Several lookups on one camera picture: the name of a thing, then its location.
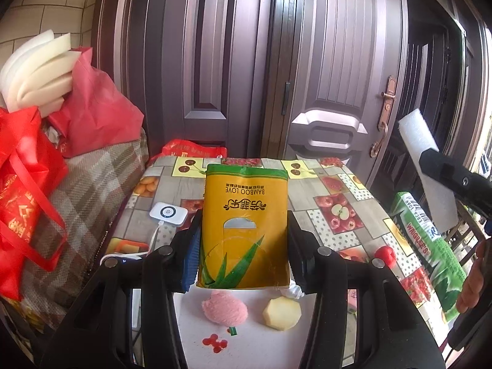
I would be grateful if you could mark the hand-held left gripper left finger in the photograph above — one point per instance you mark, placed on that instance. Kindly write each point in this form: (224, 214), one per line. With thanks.
(192, 255)

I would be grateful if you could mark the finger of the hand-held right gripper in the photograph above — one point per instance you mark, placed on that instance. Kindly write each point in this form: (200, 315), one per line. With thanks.
(453, 175)

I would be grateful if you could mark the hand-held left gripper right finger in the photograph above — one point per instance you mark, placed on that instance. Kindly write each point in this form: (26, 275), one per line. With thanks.
(298, 255)

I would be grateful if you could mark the white foam strip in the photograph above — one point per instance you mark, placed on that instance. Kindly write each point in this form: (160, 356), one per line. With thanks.
(415, 134)

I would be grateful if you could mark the yellow tissue packet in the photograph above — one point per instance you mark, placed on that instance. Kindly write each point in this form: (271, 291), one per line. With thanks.
(242, 219)

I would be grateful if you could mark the red plush toy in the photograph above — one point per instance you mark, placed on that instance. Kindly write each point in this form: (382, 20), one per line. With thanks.
(385, 255)

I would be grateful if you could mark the white tray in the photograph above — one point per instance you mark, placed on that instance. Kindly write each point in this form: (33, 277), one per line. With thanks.
(246, 348)

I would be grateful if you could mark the person's right hand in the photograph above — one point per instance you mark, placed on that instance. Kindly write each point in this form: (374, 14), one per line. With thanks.
(471, 276)

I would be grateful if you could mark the white pocket router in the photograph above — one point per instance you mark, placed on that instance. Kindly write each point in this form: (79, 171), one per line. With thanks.
(168, 212)

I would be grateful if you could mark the wooden chair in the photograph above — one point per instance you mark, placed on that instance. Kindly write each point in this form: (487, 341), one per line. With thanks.
(474, 223)

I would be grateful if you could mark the yellow toy potato piece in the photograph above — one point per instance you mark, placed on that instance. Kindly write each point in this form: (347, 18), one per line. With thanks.
(281, 313)

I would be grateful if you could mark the pink plush toy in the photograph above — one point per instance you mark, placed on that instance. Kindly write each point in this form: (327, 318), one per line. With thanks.
(225, 307)

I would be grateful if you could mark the green printed pillow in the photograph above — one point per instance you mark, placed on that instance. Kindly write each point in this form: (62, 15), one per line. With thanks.
(430, 246)

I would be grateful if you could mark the red printed package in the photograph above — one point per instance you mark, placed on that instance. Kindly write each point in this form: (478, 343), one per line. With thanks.
(192, 148)

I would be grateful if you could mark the plaid blanket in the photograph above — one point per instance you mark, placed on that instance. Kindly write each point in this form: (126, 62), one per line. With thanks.
(84, 200)

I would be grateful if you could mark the dark red plastic bag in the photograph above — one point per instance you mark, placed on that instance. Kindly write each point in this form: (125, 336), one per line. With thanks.
(96, 111)

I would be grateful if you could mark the red gift bag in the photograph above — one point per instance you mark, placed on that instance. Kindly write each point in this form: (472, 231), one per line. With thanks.
(23, 184)

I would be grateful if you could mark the brown metal door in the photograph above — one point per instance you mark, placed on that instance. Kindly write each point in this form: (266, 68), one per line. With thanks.
(269, 46)

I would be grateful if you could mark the stack of white foam pieces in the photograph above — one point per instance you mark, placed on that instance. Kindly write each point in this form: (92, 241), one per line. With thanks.
(34, 73)

